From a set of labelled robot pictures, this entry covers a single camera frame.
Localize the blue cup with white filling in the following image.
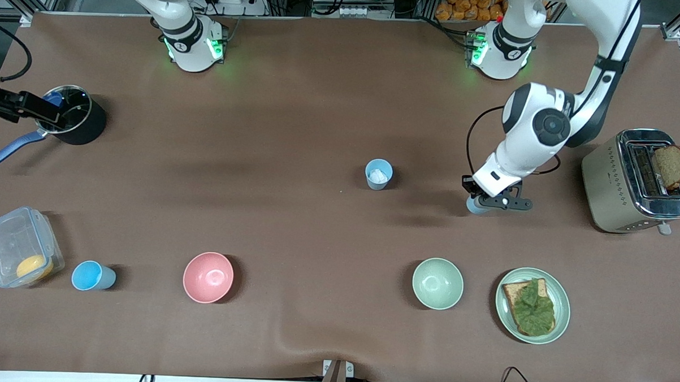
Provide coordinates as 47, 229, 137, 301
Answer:
365, 158, 394, 192

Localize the pale green bowl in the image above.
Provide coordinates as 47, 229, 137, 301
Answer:
410, 257, 465, 312

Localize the brown bread slice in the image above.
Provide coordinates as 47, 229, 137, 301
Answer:
500, 277, 558, 337

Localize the green lettuce leaf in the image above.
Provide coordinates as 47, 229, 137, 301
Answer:
510, 278, 557, 337

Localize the clear plastic container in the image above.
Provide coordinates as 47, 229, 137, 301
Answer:
0, 205, 67, 291

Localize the silver beige toaster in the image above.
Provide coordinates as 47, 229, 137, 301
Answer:
578, 127, 680, 236

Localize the pale green plate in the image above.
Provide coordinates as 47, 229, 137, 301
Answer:
493, 267, 573, 346

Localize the yellow round food piece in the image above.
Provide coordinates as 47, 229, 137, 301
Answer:
16, 253, 54, 283

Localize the brown table mat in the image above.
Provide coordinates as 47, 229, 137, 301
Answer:
0, 4, 680, 382

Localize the pile of orange rolls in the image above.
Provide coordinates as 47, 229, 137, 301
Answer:
435, 0, 508, 23

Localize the brown toast slice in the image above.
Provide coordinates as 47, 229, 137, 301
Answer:
651, 144, 680, 190

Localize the pink bowl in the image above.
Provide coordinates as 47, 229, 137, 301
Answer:
182, 250, 236, 305

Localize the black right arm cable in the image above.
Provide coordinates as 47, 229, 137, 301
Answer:
0, 20, 34, 84

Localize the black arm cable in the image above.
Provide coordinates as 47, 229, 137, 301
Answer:
0, 20, 34, 84
465, 0, 644, 182

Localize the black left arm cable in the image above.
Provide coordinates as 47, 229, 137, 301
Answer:
465, 0, 644, 182

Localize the black pot with blue handle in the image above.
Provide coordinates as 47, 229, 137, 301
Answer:
0, 82, 109, 174

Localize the metal bracket on table edge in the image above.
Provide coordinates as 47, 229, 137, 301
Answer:
322, 359, 355, 382

